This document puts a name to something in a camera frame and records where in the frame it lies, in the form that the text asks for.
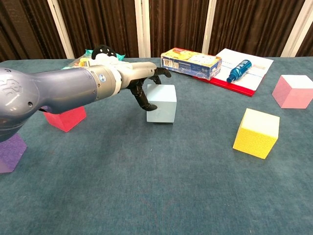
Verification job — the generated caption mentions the yellow blue cookie box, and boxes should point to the yellow blue cookie box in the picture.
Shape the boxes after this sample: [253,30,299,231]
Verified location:
[160,47,223,81]

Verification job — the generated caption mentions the dark brown curtain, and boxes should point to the dark brown curtain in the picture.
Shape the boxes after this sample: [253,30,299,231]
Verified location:
[0,0,313,63]

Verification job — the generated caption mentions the teal snack bag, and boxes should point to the teal snack bag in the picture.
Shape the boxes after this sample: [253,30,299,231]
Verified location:
[61,49,126,71]

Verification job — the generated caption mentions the yellow foam cube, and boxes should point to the yellow foam cube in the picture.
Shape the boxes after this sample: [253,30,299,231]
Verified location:
[232,108,280,160]

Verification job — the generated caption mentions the white frame post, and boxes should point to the white frame post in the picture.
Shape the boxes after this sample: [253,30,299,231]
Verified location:
[47,0,75,59]
[134,0,151,58]
[201,0,217,55]
[280,0,313,58]

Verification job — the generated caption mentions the teal felt table mat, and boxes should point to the teal felt table mat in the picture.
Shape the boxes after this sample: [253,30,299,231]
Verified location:
[0,57,313,235]

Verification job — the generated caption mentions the purple foam cube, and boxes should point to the purple foam cube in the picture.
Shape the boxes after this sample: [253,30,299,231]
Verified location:
[0,133,27,174]

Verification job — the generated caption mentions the pink foam cube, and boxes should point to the pink foam cube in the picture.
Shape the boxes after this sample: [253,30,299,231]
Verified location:
[271,74,313,109]

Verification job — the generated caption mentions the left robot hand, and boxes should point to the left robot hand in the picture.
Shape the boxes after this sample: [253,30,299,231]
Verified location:
[116,62,172,111]

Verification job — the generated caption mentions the light blue foam cube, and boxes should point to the light blue foam cube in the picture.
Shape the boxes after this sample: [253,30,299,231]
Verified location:
[146,84,178,124]

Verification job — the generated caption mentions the white red book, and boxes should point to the white red book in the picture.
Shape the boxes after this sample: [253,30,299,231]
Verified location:
[192,47,274,97]

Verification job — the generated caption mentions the black white plush doll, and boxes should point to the black white plush doll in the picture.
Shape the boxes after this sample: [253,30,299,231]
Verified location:
[78,44,130,67]

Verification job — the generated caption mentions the red foam cube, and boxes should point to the red foam cube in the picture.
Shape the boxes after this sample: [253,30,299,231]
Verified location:
[43,106,87,133]

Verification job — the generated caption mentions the blue bottle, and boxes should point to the blue bottle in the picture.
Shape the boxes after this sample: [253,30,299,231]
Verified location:
[226,59,252,84]

